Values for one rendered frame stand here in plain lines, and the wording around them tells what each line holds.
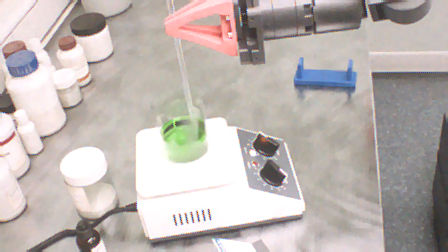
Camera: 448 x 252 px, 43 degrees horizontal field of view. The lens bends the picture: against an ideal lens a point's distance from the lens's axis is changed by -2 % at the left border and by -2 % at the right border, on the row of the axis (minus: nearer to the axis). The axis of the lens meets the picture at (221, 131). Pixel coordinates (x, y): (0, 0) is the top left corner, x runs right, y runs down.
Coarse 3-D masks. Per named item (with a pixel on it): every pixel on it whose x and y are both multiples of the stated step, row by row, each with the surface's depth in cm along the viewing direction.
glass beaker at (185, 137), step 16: (160, 96) 69; (176, 96) 70; (192, 96) 70; (160, 112) 70; (176, 112) 72; (192, 112) 65; (160, 128) 67; (176, 128) 66; (192, 128) 66; (176, 144) 67; (192, 144) 68; (208, 144) 70; (176, 160) 69; (192, 160) 69
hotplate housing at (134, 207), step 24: (240, 168) 71; (192, 192) 69; (216, 192) 68; (240, 192) 69; (264, 192) 69; (144, 216) 69; (168, 216) 69; (192, 216) 70; (216, 216) 70; (240, 216) 71; (264, 216) 71; (288, 216) 72
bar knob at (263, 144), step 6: (258, 132) 76; (258, 138) 76; (264, 138) 76; (270, 138) 76; (258, 144) 76; (264, 144) 76; (270, 144) 76; (276, 144) 75; (258, 150) 75; (264, 150) 76; (270, 150) 76; (276, 150) 76; (270, 156) 76
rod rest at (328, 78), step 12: (300, 60) 95; (300, 72) 94; (312, 72) 96; (324, 72) 95; (336, 72) 95; (348, 72) 92; (300, 84) 95; (312, 84) 94; (324, 84) 94; (336, 84) 93; (348, 84) 93
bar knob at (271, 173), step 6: (270, 162) 72; (264, 168) 72; (270, 168) 72; (276, 168) 71; (264, 174) 72; (270, 174) 72; (276, 174) 71; (282, 174) 71; (264, 180) 71; (270, 180) 71; (276, 180) 71; (282, 180) 71; (276, 186) 71
